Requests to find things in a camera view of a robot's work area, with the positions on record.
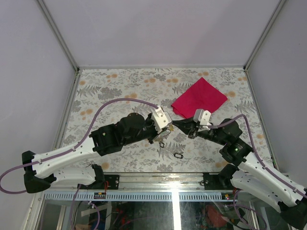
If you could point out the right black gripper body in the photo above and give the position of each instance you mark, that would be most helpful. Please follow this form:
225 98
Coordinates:
210 135

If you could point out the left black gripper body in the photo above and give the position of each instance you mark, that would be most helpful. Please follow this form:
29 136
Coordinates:
149 133

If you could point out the large metal keyring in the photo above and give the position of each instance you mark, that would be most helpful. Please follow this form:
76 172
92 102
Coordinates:
163 134

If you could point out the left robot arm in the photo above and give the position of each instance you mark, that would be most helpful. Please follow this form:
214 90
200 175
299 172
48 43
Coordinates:
43 171

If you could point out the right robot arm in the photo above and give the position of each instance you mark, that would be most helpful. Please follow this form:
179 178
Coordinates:
247 171

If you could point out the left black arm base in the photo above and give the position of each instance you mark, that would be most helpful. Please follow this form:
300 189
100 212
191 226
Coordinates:
111 180

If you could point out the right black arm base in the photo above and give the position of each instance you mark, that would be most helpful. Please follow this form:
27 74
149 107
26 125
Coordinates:
211 181

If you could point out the folded magenta cloth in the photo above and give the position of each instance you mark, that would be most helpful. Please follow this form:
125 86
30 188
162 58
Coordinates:
201 95

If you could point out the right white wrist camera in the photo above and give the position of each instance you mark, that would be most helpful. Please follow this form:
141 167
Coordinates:
202 119

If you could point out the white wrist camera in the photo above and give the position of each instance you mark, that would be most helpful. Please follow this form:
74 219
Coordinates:
202 119
161 119

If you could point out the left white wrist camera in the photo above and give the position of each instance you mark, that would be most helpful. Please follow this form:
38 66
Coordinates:
161 119

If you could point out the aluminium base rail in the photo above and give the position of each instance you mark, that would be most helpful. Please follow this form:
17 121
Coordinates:
144 187

